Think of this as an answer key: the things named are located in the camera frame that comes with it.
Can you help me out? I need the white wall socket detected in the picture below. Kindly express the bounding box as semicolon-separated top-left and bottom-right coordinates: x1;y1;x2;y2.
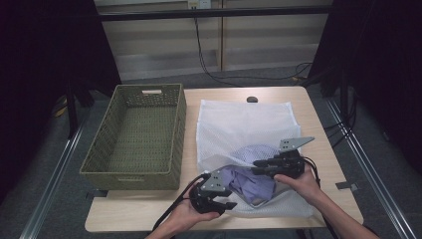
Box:
187;0;212;10

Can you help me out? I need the black curtain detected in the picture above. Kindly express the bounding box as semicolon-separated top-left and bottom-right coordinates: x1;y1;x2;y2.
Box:
307;0;422;173
0;0;122;204

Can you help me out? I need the person's right hand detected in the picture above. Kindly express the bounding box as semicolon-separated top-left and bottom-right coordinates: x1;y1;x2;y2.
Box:
273;164;325;207

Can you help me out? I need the black horizontal bar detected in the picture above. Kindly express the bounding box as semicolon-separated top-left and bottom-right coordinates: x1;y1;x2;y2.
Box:
99;5;334;22

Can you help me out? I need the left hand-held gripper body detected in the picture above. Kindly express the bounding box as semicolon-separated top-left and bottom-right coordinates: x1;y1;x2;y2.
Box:
190;169;233;214

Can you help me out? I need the hand-held gripper cable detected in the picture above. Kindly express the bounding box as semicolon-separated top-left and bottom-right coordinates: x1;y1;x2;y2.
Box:
301;156;340;239
151;172;212;232

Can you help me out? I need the grey floor marker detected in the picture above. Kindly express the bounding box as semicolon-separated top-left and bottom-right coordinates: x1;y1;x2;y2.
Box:
335;181;359;192

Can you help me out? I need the person's left hand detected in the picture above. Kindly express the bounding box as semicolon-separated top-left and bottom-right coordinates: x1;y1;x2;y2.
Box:
165;183;222;237

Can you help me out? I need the black wall cable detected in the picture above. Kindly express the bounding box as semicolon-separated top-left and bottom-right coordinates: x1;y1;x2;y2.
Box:
193;8;315;88

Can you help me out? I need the purple shirt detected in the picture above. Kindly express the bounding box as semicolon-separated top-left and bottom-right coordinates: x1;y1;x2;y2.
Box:
220;143;283;204

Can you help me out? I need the white mesh laundry bag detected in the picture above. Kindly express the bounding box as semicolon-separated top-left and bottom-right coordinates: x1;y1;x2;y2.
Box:
195;99;315;219

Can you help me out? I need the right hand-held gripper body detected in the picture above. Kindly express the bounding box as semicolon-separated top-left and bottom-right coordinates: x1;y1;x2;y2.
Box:
276;135;316;179

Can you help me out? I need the left hand-held gripper cable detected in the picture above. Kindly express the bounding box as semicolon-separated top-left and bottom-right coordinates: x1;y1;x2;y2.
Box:
151;172;212;232

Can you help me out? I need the metal floor rail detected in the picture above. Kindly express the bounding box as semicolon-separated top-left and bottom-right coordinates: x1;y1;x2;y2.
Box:
324;98;417;239
19;113;89;239

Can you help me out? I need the green woven basket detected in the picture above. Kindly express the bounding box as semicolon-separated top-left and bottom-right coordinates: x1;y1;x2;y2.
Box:
79;83;187;191

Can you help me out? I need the right hand-held gripper cable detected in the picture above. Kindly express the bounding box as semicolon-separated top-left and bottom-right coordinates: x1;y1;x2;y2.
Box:
301;156;340;239

